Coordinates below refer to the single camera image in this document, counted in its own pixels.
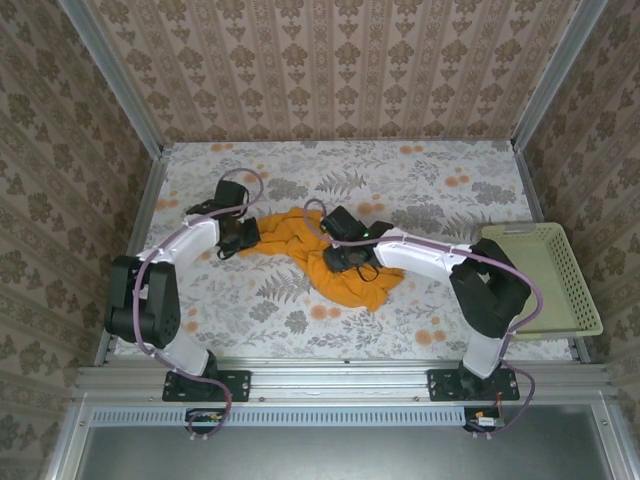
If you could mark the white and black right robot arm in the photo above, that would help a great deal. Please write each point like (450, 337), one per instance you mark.
(425, 255)

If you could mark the grey metal panel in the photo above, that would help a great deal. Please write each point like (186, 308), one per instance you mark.
(350, 455)

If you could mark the orange t-shirt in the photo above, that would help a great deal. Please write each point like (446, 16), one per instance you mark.
(345, 292)

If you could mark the aluminium frame post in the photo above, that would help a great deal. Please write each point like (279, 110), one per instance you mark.
(555, 80)
(115, 85)

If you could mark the aluminium frame cross rail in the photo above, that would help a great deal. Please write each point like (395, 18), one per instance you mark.
(340, 382)

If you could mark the small electronics connector board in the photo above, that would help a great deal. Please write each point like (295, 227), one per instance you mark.
(205, 419)
(484, 422)

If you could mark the floral table cover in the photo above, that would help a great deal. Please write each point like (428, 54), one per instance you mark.
(300, 165)

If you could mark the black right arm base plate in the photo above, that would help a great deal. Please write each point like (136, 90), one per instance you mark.
(442, 385)

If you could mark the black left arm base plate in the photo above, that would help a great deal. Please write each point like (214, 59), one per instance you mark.
(235, 385)

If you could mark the pale green plastic basket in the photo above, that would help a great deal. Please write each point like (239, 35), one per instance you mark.
(550, 280)

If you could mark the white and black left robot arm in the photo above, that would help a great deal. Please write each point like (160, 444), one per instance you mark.
(195, 240)

